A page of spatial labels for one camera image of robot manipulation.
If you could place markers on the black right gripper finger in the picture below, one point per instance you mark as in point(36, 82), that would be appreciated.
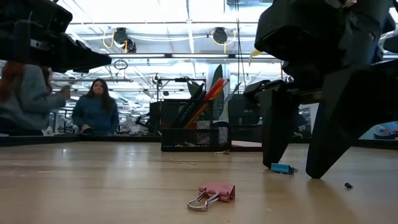
point(276, 124)
point(348, 124)

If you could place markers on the black aluminium table frame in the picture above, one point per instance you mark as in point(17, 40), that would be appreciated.
point(93, 140)

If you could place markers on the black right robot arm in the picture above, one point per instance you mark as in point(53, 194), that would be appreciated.
point(391, 43)

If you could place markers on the black mesh desk organizer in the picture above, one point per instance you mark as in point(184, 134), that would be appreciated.
point(192, 140)

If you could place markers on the pink binder clip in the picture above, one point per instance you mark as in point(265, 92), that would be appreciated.
point(217, 190)

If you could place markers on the orange pencil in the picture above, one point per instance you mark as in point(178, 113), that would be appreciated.
point(214, 90)
point(219, 88)

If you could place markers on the black perforated computer case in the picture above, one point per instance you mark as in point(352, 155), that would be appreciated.
point(242, 109)

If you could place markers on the blue binder clip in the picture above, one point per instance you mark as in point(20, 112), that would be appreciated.
point(281, 168)

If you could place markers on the white background bottle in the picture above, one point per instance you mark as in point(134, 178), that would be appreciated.
point(48, 131)

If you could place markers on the black background cabinet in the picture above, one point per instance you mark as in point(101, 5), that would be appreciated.
point(154, 115)

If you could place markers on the small black screw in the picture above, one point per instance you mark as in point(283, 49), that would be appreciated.
point(348, 185)

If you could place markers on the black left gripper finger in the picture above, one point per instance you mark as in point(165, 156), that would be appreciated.
point(84, 59)

